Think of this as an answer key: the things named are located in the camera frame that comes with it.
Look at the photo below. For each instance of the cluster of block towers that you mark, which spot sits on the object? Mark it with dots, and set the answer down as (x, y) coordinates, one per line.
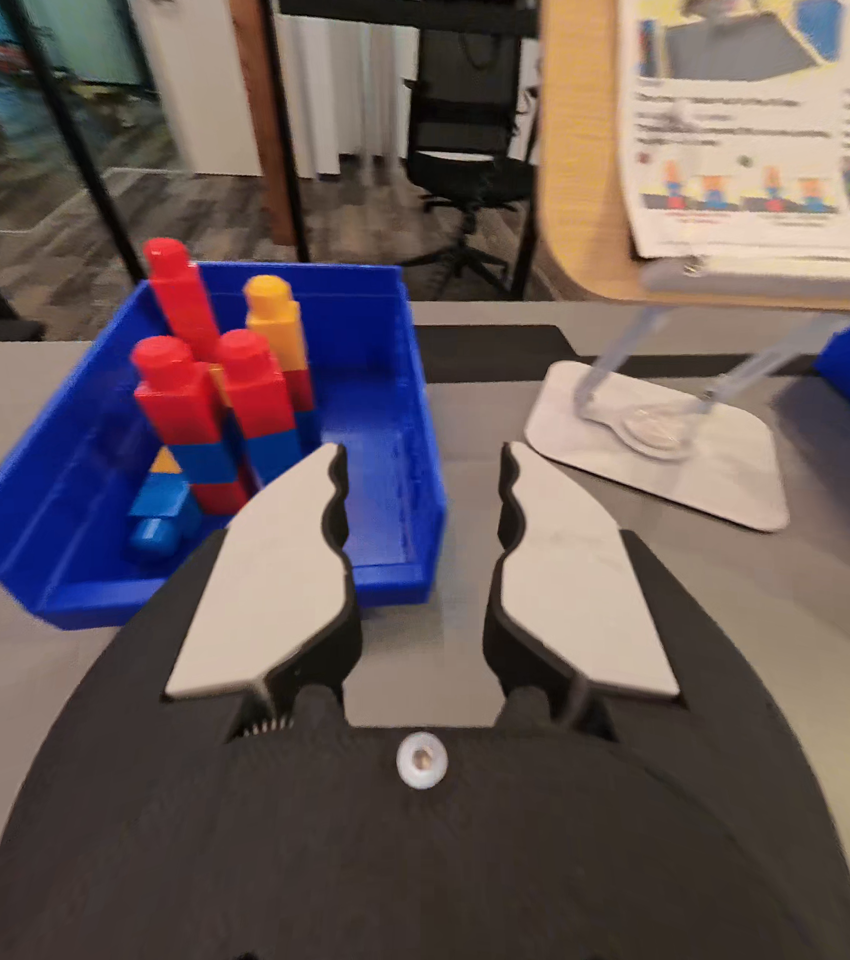
(178, 398)

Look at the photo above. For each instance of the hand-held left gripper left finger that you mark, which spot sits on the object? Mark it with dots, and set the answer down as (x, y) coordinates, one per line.
(268, 600)

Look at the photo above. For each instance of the wooden pillar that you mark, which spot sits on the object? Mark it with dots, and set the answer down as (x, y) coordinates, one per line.
(260, 120)

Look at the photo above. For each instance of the black office chair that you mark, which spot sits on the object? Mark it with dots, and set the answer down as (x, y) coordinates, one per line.
(462, 113)

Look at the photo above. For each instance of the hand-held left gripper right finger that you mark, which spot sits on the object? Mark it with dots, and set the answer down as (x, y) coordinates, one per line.
(582, 600)

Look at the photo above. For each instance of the white document stand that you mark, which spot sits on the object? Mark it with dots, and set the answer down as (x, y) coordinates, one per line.
(725, 465)

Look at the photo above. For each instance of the grey desk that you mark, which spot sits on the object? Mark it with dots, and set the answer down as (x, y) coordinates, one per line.
(5, 705)

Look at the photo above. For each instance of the blurred blue object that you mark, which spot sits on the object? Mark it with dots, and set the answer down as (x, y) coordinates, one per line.
(380, 450)

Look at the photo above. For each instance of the instruction board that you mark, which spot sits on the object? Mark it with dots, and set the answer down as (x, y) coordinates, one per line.
(755, 120)

